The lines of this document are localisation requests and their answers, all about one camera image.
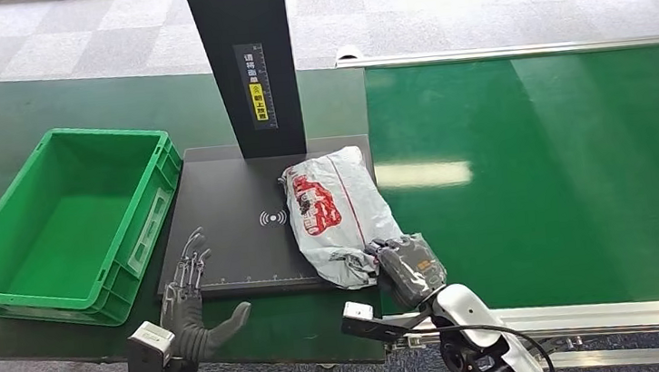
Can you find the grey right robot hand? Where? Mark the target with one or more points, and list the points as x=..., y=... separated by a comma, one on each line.
x=410, y=270

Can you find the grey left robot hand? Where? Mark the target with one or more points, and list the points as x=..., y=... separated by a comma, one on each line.
x=190, y=334

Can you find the white package with red print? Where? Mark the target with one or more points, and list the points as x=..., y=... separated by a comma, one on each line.
x=338, y=208

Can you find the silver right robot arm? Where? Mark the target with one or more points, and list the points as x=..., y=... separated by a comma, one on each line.
x=468, y=310

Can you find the green conveyor belt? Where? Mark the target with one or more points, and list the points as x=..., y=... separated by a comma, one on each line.
x=544, y=158

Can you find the black scanner platform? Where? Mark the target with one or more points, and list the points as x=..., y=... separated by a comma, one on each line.
x=223, y=207

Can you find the green plastic crate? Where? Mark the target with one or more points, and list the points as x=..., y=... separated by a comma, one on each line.
x=68, y=234

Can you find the black yellow label sticker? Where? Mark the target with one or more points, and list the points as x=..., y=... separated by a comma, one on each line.
x=255, y=86

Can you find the dark green table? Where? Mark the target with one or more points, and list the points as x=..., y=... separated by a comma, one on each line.
x=26, y=105

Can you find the black scanner column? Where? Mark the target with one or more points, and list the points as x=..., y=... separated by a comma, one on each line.
x=240, y=12

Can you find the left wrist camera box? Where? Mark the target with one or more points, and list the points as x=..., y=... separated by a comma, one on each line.
x=147, y=353

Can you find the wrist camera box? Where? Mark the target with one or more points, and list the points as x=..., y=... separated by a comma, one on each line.
x=147, y=353
x=367, y=323

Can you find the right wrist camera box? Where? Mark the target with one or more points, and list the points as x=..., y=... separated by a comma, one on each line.
x=367, y=323

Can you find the aluminium conveyor rail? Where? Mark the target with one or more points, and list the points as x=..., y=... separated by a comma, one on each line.
x=504, y=50
x=620, y=316

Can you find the aluminium conveyor support frame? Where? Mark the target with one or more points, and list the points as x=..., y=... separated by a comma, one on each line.
x=624, y=357

